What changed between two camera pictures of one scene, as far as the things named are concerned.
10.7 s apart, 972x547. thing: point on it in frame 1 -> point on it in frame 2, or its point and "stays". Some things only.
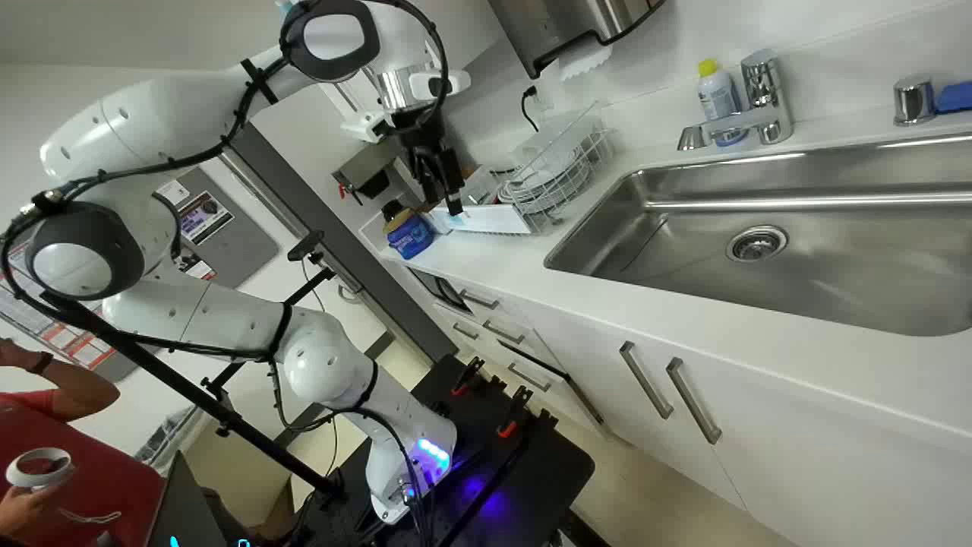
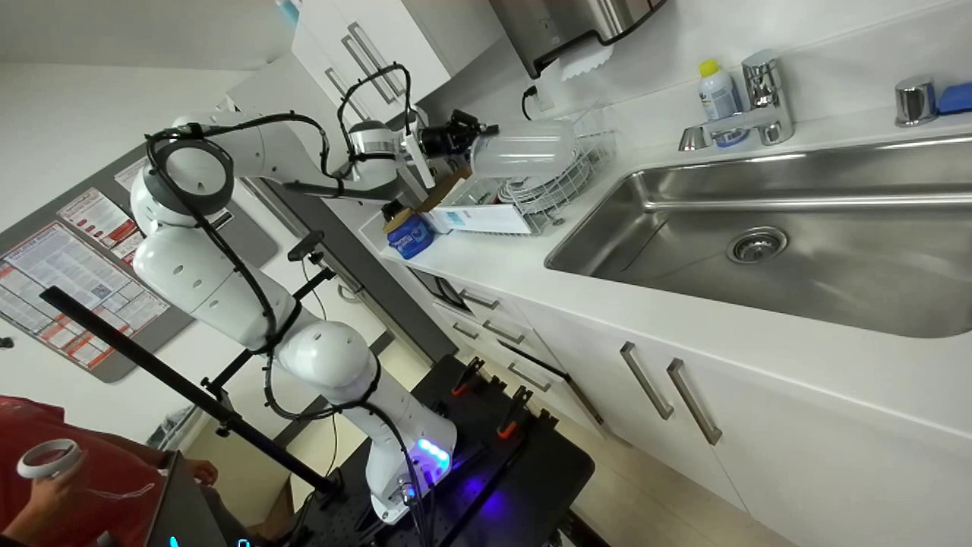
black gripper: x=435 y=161 -> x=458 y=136
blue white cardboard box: x=411 y=239 stays
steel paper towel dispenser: x=529 y=30 stays
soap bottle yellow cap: x=717 y=92 stays
